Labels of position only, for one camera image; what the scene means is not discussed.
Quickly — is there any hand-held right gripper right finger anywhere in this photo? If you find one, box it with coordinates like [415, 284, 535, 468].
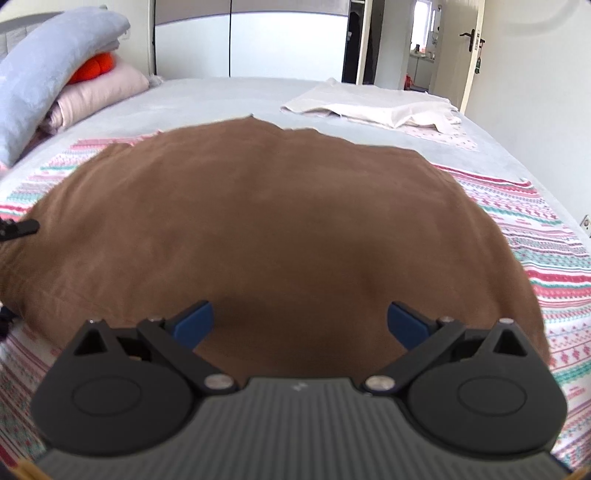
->
[362, 302, 528, 396]

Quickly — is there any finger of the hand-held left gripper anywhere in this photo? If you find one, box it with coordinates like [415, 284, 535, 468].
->
[0, 218, 41, 242]

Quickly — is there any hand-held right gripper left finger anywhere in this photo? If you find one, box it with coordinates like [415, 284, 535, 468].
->
[69, 301, 239, 396]

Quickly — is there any brown jacket with fleece collar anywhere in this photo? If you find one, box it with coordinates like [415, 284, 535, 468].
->
[0, 116, 551, 377]

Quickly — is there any pink folded blanket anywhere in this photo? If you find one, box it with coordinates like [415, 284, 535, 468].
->
[39, 62, 151, 136]

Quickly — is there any patterned knit blanket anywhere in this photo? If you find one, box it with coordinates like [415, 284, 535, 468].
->
[0, 131, 591, 476]

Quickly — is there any light blue pillow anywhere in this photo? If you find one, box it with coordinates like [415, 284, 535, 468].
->
[0, 6, 132, 168]

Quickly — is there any orange plush item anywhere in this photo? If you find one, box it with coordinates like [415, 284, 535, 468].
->
[67, 52, 115, 86]

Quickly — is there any pale dotted cloth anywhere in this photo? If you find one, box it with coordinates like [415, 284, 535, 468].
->
[403, 121, 481, 151]

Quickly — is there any white folded cloth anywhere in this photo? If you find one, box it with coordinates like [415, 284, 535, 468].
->
[281, 78, 462, 134]

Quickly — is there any bed with grey sheet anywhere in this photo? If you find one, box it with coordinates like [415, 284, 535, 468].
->
[0, 76, 585, 476]

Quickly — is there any white room door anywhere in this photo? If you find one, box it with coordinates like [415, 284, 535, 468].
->
[445, 0, 486, 114]

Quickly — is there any white wardrobe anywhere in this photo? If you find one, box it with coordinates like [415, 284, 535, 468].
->
[148, 0, 352, 80]

